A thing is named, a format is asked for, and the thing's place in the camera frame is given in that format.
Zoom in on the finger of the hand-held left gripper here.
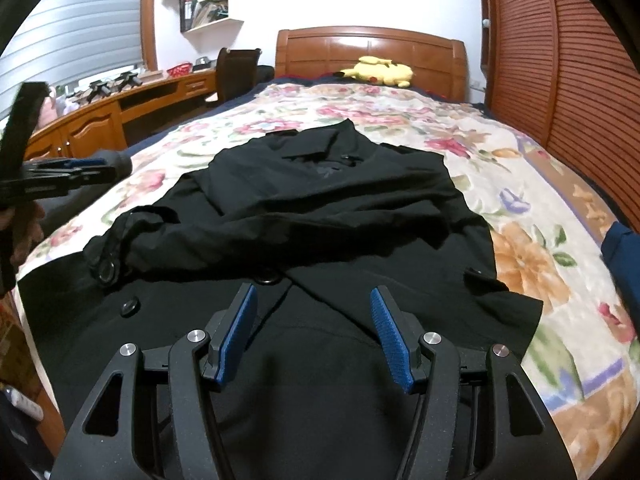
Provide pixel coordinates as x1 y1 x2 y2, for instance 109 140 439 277
22 169 110 199
24 157 109 176

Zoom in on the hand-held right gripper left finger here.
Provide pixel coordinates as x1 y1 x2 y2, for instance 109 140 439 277
50 282 259 480

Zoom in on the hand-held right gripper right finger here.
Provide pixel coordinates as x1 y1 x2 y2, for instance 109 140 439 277
369 285 563 480

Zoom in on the dark grey cloth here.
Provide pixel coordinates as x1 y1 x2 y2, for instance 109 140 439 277
30 151 133 241

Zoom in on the black coat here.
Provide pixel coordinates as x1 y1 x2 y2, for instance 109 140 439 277
17 119 545 480

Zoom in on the person's left hand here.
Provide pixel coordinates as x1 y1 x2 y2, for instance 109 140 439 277
0 201 45 267

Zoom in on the white plastic bag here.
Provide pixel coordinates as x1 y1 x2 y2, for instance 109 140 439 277
40 85 76 121

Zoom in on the wooden desk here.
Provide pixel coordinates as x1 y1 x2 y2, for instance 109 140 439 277
22 67 221 161

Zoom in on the black device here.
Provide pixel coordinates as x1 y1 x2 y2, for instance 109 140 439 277
112 72 143 92
82 80 113 103

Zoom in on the window with grey blind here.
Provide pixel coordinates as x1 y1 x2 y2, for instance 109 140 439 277
0 0 158 106

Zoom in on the bed with floral bedspread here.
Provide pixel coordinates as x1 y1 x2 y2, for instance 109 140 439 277
15 80 640 480

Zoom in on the dark brown chair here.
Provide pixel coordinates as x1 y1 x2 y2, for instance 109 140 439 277
205 47 276 106

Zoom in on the white plastic object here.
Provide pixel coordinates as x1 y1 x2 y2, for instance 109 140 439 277
5 390 46 421

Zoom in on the navy blue cloth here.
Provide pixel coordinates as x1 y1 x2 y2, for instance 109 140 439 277
600 221 640 288

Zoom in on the yellow plush toy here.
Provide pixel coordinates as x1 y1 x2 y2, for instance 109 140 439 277
340 55 415 89

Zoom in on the wooden bed headboard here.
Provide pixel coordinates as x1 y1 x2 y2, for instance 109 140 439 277
275 27 469 103

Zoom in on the wooden louvred wardrobe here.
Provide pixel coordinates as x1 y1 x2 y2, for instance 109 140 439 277
477 0 640 241

